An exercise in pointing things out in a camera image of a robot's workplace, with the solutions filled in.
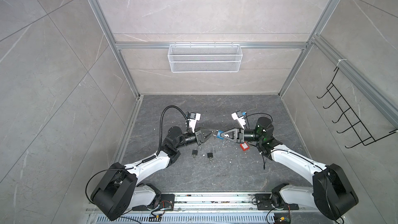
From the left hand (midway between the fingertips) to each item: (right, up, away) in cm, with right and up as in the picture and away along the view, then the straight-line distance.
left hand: (216, 130), depth 69 cm
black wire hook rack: (+57, -1, -11) cm, 58 cm away
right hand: (+3, -3, +2) cm, 4 cm away
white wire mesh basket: (-4, +43, +31) cm, 54 cm away
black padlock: (-10, -16, +21) cm, 28 cm away
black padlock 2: (-2, -17, +19) cm, 26 cm away
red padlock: (+19, -13, +21) cm, 31 cm away
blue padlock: (+1, -2, +1) cm, 2 cm away
